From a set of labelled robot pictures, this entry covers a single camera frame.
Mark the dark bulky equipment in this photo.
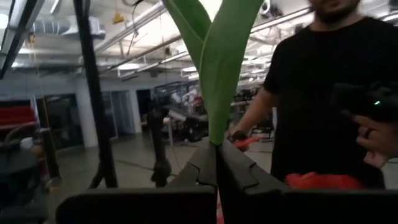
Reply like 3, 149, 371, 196
0, 124, 62, 224

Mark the black frame upright post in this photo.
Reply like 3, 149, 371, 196
73, 0, 119, 190

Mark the black overhead frame bar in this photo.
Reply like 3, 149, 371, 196
0, 0, 44, 80

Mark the silver ceiling air duct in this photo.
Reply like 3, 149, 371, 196
30, 15, 106, 40

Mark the black tulip green stem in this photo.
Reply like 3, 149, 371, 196
161, 0, 265, 146

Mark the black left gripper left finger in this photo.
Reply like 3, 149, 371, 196
167, 141, 218, 224

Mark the black floor stand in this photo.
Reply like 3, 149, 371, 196
146, 105, 172, 189

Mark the cluttered workbench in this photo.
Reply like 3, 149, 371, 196
161, 104, 210, 142

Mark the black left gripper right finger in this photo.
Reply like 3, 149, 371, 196
217, 139, 289, 224

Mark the yellow cord hanger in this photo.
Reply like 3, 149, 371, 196
112, 11, 125, 25

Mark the wire mesh enclosure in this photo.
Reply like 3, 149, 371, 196
154, 80, 203, 108

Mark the person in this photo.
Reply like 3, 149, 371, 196
228, 0, 398, 190

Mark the red storage shelf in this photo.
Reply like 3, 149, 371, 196
0, 105, 37, 130

